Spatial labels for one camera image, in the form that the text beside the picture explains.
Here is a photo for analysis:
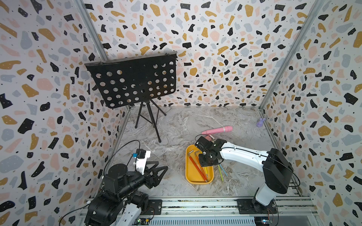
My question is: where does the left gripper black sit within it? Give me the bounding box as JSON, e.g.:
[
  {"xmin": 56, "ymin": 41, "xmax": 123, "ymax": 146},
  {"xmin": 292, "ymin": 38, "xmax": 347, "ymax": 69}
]
[{"xmin": 117, "ymin": 160, "xmax": 168, "ymax": 201}]

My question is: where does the green hex key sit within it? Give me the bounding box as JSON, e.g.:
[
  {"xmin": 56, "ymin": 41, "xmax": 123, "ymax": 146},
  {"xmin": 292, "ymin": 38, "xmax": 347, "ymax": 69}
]
[{"xmin": 218, "ymin": 165, "xmax": 224, "ymax": 184}]

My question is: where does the orange hex key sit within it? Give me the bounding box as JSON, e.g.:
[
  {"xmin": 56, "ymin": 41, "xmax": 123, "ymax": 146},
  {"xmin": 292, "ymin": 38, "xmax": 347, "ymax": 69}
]
[{"xmin": 194, "ymin": 151, "xmax": 208, "ymax": 182}]

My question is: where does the red hex key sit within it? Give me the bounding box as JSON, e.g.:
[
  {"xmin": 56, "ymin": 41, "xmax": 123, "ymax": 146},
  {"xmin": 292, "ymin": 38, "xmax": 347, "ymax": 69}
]
[{"xmin": 187, "ymin": 150, "xmax": 206, "ymax": 183}]

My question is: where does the yellow plastic storage box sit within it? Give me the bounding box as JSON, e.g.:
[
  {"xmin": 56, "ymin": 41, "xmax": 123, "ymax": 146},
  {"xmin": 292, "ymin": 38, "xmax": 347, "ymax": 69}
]
[{"xmin": 185, "ymin": 145, "xmax": 214, "ymax": 185}]

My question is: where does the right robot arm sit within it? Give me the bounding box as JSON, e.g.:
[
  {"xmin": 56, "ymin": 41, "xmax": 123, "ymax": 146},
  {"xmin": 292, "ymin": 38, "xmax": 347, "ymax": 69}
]
[{"xmin": 195, "ymin": 137, "xmax": 294, "ymax": 212}]

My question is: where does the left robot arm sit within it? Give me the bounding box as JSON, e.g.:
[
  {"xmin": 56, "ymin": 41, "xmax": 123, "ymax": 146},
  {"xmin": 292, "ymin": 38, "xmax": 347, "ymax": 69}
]
[{"xmin": 84, "ymin": 161, "xmax": 168, "ymax": 226}]

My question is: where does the pink cylindrical tube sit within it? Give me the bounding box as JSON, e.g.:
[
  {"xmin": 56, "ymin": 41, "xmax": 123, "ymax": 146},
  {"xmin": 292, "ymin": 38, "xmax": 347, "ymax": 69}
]
[{"xmin": 201, "ymin": 126, "xmax": 233, "ymax": 135}]

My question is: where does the small purple toy figure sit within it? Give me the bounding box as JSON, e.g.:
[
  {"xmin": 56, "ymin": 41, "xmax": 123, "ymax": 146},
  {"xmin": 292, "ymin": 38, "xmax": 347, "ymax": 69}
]
[{"xmin": 256, "ymin": 118, "xmax": 265, "ymax": 128}]

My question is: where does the black perforated music stand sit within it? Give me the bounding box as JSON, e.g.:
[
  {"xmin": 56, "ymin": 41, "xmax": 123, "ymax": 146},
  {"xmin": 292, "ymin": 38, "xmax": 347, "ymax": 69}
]
[{"xmin": 85, "ymin": 51, "xmax": 178, "ymax": 129}]

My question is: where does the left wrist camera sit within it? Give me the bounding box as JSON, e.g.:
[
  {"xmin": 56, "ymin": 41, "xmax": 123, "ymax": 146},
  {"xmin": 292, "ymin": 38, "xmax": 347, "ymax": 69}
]
[{"xmin": 135, "ymin": 149, "xmax": 151, "ymax": 175}]

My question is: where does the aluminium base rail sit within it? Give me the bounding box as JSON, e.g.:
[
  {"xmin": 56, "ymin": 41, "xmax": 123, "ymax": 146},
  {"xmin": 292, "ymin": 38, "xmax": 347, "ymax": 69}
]
[{"xmin": 77, "ymin": 196, "xmax": 319, "ymax": 226}]

